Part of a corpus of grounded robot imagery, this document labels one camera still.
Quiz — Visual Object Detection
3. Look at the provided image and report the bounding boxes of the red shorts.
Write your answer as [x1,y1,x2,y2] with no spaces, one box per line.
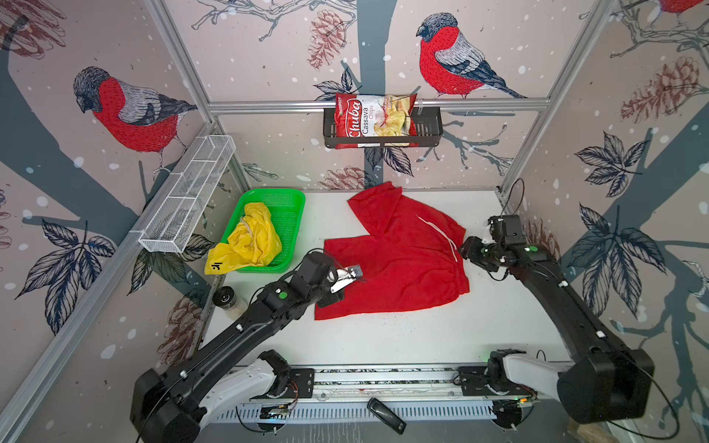
[315,182,470,321]

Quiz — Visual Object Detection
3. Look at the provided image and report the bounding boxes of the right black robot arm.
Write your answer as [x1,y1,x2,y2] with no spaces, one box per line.
[459,215,655,424]

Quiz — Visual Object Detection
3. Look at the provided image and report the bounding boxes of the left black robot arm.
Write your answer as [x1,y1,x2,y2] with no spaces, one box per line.
[129,249,363,442]

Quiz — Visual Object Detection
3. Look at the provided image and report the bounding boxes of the yellow shorts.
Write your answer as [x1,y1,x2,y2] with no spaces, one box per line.
[204,202,282,275]

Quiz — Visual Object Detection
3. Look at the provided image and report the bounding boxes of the green plastic tray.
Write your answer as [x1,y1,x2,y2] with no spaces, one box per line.
[222,188,306,274]

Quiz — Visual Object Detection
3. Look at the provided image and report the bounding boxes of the black round lens cap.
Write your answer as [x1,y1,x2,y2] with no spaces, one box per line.
[212,286,236,310]

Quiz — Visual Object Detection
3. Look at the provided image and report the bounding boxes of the black remote-like device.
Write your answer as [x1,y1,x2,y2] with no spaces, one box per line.
[367,398,406,435]

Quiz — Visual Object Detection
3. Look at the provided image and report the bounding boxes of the red cassava chips bag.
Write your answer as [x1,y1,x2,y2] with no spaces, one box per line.
[334,93,417,138]

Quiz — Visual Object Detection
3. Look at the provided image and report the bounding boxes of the wooden block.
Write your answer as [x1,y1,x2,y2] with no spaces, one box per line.
[567,419,619,443]

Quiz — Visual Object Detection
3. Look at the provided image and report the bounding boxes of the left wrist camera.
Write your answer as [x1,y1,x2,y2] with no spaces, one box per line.
[328,265,364,293]

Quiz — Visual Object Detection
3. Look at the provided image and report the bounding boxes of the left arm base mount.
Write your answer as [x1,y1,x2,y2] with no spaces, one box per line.
[258,350,315,400]

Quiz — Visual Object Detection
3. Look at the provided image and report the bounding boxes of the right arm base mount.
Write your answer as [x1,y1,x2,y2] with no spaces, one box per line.
[452,349,537,397]

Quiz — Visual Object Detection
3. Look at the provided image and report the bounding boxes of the black wall basket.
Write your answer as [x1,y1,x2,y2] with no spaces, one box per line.
[323,107,443,149]

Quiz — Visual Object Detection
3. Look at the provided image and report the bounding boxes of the aluminium rail base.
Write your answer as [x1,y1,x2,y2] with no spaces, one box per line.
[213,363,552,431]

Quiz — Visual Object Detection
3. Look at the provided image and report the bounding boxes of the white wire mesh basket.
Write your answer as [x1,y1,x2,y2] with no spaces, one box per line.
[138,135,236,254]

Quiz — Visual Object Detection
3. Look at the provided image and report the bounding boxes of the horizontal aluminium frame bar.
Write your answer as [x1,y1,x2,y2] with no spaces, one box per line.
[207,98,553,116]

